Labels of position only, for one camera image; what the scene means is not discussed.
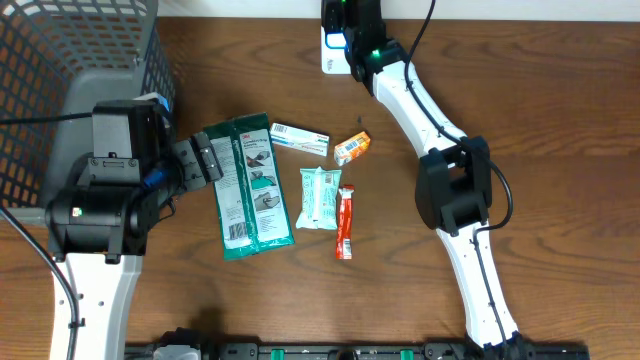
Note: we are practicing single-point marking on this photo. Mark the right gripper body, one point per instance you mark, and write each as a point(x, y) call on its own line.
point(336, 11)

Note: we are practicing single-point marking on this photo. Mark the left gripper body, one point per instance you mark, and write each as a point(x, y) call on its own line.
point(190, 167)

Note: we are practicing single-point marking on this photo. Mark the large green box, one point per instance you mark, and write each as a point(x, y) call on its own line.
point(252, 212)

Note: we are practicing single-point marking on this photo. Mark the white green box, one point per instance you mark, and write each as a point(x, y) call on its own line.
point(300, 139)

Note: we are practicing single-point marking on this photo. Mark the teal snack packet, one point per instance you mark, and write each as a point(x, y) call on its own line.
point(319, 193)

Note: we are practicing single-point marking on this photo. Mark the orange small box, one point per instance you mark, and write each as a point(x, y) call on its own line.
point(351, 148)

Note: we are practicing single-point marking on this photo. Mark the red stick sachet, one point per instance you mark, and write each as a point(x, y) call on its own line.
point(345, 217)

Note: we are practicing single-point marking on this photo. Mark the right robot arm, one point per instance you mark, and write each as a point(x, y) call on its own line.
point(453, 192)

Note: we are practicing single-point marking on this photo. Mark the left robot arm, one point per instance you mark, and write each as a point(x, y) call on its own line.
point(99, 223)

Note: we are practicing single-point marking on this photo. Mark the grey plastic mesh basket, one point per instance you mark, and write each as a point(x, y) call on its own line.
point(59, 58)

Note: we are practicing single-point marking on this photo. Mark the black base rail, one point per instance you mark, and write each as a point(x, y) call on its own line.
point(433, 351)

